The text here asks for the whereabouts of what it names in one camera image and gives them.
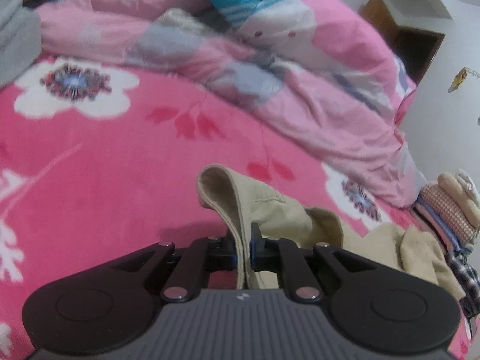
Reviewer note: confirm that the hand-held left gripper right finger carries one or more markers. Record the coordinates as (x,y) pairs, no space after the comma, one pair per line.
(254,255)

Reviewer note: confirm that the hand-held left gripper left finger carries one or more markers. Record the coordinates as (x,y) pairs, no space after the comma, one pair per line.
(231,258)

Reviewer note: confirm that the beige pants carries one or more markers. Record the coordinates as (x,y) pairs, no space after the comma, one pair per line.
(277,210)

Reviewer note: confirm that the pink floral blanket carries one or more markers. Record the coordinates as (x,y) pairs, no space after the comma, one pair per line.
(112,157)

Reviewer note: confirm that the pink patterned duvet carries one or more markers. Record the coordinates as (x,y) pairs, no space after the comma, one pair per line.
(318,101)

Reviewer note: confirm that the peach folded cloth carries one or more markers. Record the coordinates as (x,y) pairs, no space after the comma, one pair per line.
(431,225)

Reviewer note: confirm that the blue folded cloth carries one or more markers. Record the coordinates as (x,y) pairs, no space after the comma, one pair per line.
(442,228)

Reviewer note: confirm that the cream folded cloth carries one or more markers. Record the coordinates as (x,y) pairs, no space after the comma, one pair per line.
(455,191)

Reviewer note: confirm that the white folded cloth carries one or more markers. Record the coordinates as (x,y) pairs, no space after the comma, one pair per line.
(468,182)

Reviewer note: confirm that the white knitted cloth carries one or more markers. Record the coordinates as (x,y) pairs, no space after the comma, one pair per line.
(180,20)

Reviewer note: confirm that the wooden door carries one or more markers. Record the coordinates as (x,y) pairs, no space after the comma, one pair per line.
(405,41)

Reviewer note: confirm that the grey garment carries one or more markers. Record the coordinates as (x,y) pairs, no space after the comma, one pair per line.
(17,37)

